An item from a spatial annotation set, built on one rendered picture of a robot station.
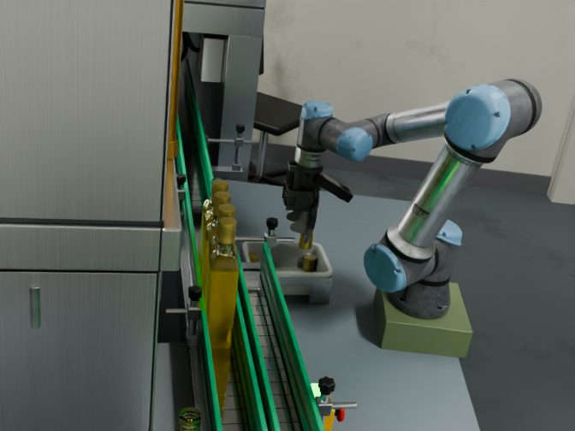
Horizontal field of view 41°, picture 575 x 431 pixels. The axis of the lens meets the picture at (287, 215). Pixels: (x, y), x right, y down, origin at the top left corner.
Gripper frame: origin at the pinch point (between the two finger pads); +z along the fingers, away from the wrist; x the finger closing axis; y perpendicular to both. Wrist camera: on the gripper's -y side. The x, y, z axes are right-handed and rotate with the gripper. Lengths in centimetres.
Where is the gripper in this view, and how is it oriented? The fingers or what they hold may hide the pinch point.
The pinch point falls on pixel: (306, 234)
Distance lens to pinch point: 197.5
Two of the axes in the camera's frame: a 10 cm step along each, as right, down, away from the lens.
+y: -9.8, -0.4, -1.9
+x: 1.5, 4.6, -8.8
